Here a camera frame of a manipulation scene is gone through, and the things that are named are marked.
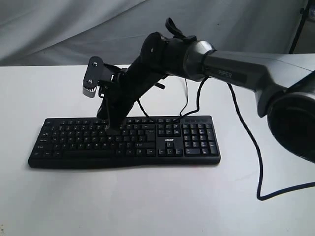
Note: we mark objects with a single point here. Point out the grey backdrop cloth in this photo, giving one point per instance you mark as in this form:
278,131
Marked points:
69,32

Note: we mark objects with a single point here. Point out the black Acer computer keyboard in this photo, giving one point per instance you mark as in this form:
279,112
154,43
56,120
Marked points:
82,143

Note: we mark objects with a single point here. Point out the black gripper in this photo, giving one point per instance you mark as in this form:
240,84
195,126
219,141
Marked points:
117,102

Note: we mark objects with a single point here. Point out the black tripod stand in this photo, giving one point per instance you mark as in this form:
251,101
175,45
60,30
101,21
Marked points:
304,12

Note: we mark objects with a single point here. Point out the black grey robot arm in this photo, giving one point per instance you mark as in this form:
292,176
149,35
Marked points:
283,84

